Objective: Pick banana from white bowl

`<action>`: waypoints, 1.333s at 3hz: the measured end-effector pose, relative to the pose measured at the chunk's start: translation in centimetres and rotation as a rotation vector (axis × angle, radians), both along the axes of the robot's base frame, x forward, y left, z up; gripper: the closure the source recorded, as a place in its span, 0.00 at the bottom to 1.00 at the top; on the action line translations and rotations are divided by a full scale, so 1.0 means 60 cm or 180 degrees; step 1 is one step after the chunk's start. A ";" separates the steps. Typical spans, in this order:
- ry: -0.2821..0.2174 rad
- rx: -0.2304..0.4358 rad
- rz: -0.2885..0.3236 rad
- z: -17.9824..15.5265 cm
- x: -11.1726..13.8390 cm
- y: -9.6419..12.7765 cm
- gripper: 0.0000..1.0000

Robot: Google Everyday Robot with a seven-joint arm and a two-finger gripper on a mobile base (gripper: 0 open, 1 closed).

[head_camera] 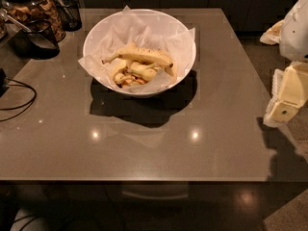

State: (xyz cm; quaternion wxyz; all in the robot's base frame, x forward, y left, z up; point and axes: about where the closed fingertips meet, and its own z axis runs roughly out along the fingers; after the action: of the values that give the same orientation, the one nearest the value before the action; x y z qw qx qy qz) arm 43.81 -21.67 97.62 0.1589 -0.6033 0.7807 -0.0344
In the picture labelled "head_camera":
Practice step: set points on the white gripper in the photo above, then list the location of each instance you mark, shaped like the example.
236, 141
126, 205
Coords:
295, 33

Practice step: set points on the long yellow banana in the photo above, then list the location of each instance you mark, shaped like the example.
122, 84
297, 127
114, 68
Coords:
139, 54

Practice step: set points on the banana peel right edge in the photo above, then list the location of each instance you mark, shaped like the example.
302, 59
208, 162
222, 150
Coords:
172, 73

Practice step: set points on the banana piece right centre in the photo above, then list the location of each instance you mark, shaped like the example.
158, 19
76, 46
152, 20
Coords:
145, 71

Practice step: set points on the white bowl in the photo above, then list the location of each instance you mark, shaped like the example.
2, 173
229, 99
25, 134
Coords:
106, 29

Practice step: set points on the small banana piece bottom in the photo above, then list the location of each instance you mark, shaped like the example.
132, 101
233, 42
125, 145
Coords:
120, 78

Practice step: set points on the banana piece left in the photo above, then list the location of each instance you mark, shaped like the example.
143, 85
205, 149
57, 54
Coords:
118, 68

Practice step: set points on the pale object on floor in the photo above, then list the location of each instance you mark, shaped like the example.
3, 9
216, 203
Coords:
272, 35

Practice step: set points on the black mesh pen holder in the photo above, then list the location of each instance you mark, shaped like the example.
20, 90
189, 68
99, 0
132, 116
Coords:
69, 14

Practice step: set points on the black mesh basket front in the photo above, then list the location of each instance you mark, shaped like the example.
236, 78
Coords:
37, 43

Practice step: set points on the glass jar with snacks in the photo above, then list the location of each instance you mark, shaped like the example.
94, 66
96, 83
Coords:
26, 11

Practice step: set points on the metal spoon handle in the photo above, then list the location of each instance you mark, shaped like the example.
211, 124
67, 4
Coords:
6, 17

